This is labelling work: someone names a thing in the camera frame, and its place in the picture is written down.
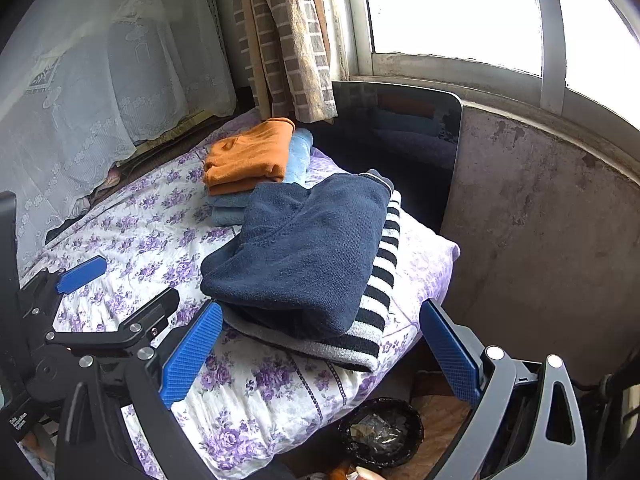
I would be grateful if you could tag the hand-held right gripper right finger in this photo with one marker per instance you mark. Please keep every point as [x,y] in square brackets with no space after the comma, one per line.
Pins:
[450,355]

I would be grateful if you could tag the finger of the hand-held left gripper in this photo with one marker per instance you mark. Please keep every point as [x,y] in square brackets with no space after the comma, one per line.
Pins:
[80,272]
[145,317]

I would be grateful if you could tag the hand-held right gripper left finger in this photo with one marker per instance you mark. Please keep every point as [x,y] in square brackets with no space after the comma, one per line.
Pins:
[192,355]

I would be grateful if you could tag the navy cardigan with yellow trim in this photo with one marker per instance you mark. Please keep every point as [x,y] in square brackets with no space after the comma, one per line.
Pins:
[300,255]

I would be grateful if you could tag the purple floral bedsheet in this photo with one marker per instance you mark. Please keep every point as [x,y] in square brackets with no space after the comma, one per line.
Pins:
[150,240]

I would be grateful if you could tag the black and white striped sweater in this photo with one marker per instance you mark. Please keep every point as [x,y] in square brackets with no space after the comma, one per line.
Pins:
[380,280]

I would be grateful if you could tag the black bin with bag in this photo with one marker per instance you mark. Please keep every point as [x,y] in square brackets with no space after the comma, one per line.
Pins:
[380,435]

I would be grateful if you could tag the white lace cover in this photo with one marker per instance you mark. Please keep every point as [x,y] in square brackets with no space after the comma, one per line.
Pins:
[100,85]

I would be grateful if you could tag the orange folded garment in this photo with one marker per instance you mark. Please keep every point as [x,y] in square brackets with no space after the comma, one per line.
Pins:
[250,155]

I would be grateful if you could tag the light blue folded garment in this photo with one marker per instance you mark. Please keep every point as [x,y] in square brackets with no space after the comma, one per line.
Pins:
[300,155]

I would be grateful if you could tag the black glossy screen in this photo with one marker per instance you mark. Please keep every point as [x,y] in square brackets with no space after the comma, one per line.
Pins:
[400,130]

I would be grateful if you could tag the brick pattern curtain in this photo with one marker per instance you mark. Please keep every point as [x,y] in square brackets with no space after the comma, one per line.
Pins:
[285,35]

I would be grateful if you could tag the window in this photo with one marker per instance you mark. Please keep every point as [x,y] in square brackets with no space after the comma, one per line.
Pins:
[450,5]

